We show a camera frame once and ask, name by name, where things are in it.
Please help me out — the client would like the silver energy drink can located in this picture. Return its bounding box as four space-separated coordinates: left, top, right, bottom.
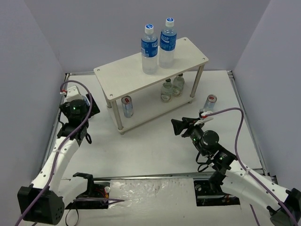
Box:
203 94 217 112
121 96 133 118

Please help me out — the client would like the clear green-cap Chang bottle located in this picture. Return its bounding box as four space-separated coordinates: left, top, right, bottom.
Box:
173 73 185 97

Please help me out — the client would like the Pocari Sweat bottle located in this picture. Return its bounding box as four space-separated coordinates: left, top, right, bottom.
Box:
159 17 177 68
82 95 90 106
141 24 158 74

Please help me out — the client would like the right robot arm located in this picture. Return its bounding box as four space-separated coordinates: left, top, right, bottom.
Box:
171 117 301 226

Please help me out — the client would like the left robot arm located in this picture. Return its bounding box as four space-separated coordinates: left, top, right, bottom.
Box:
16 93 100 225

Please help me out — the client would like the white two-tier wooden shelf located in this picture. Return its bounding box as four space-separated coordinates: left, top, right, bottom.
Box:
94 37 208 134

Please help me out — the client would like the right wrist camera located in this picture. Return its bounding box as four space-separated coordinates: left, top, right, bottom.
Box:
194 108 214 126

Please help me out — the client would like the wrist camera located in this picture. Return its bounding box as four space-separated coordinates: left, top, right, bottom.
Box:
65 85 83 102
194 108 214 126

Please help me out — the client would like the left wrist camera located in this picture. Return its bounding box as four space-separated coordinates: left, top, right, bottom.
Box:
65 85 83 102

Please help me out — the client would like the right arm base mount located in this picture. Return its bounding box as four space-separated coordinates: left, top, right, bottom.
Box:
193 172 240 207

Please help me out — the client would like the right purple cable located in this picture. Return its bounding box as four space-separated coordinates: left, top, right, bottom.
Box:
199 107 299 226

